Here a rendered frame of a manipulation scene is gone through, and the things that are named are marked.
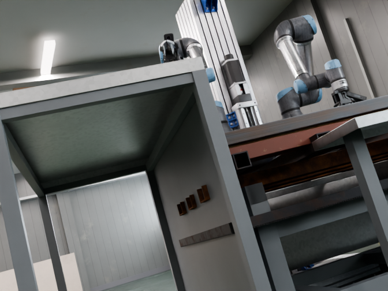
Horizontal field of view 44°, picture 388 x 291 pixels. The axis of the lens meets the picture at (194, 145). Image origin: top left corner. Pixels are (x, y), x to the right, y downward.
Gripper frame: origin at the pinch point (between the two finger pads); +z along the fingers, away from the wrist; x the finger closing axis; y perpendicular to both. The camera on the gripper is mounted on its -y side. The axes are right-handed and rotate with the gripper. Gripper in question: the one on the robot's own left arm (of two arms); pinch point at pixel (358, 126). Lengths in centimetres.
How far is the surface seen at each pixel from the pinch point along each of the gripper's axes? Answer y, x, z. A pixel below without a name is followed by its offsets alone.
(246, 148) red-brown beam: 83, 62, 7
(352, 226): 11.3, -16.3, 45.2
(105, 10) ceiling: 54, -314, -254
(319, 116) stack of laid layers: 55, 62, 3
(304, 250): 40, -16, 49
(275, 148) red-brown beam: 74, 62, 10
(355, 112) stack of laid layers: 41, 62, 4
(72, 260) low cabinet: 162, -578, 8
